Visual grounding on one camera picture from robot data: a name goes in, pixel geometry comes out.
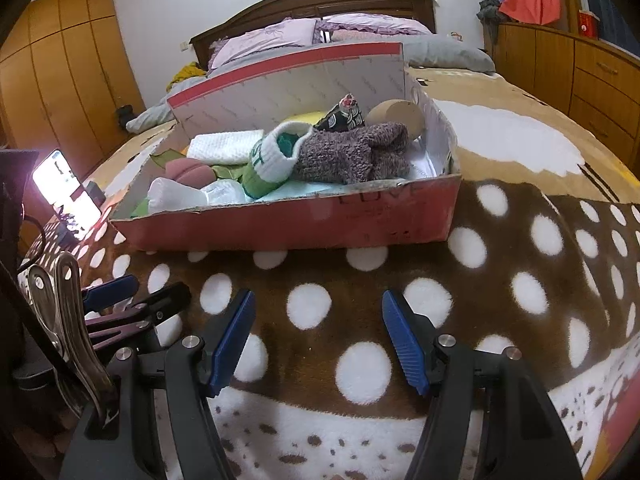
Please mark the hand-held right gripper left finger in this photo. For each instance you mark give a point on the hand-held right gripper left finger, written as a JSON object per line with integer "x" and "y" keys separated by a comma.
{"x": 230, "y": 345}

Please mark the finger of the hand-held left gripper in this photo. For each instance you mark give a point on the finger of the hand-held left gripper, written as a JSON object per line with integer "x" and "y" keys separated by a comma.
{"x": 150, "y": 306}
{"x": 110, "y": 291}

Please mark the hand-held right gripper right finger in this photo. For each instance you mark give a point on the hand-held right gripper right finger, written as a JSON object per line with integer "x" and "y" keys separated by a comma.
{"x": 405, "y": 345}

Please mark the light blue cloth sleeve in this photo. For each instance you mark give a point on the light blue cloth sleeve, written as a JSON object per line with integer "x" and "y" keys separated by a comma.
{"x": 170, "y": 194}

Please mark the pink round plush toy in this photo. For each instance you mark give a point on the pink round plush toy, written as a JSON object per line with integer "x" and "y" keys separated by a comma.
{"x": 187, "y": 171}

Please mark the red cardboard shoe box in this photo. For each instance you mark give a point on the red cardboard shoe box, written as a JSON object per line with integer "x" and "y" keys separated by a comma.
{"x": 300, "y": 222}

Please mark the green fabric leaves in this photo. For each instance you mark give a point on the green fabric leaves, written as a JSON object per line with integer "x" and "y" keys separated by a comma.
{"x": 162, "y": 158}

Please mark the white waffle cloth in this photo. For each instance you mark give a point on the white waffle cloth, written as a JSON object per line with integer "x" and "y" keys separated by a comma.
{"x": 225, "y": 146}

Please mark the green and white sock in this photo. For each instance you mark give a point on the green and white sock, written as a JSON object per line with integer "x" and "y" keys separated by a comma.
{"x": 270, "y": 160}

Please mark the grey knitted sock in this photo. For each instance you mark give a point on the grey knitted sock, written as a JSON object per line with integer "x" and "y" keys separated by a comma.
{"x": 350, "y": 155}

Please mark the tan round plush toy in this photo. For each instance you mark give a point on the tan round plush toy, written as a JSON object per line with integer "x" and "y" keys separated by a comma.
{"x": 395, "y": 116}

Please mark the dark patterned fabric pouch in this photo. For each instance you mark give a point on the dark patterned fabric pouch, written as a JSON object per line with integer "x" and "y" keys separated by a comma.
{"x": 345, "y": 116}

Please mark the metal spring clamp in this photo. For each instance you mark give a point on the metal spring clamp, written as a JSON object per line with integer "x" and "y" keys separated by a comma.
{"x": 70, "y": 300}

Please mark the smartphone with lit screen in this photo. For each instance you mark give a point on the smartphone with lit screen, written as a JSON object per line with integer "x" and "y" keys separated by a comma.
{"x": 60, "y": 185}

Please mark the brown spotted fleece blanket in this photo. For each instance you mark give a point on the brown spotted fleece blanket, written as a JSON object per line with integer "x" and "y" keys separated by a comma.
{"x": 350, "y": 310}

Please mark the small dark blue box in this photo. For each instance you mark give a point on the small dark blue box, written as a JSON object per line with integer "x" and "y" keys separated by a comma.
{"x": 93, "y": 190}

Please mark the wooden wardrobe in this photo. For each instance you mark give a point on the wooden wardrobe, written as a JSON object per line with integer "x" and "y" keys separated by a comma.
{"x": 65, "y": 75}

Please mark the black bag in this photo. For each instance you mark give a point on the black bag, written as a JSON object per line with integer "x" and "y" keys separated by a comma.
{"x": 125, "y": 116}

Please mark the yellow cloth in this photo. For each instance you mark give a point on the yellow cloth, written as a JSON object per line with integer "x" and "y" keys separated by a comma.
{"x": 187, "y": 74}

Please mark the grey duvet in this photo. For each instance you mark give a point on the grey duvet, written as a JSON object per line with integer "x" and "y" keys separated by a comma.
{"x": 450, "y": 55}

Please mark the pink pillow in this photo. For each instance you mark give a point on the pink pillow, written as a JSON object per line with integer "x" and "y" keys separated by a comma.
{"x": 350, "y": 35}

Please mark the lilac pillow with frilled edge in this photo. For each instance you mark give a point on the lilac pillow with frilled edge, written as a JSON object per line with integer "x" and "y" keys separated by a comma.
{"x": 380, "y": 22}

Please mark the wooden dresser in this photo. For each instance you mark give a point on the wooden dresser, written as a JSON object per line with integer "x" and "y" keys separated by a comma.
{"x": 600, "y": 75}

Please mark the pile of dark clothes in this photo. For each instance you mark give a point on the pile of dark clothes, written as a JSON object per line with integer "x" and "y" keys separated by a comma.
{"x": 490, "y": 10}

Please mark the dark wooden headboard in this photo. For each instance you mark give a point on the dark wooden headboard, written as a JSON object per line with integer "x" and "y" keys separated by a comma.
{"x": 325, "y": 2}

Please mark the red container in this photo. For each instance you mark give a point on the red container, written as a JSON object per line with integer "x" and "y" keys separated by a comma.
{"x": 589, "y": 23}

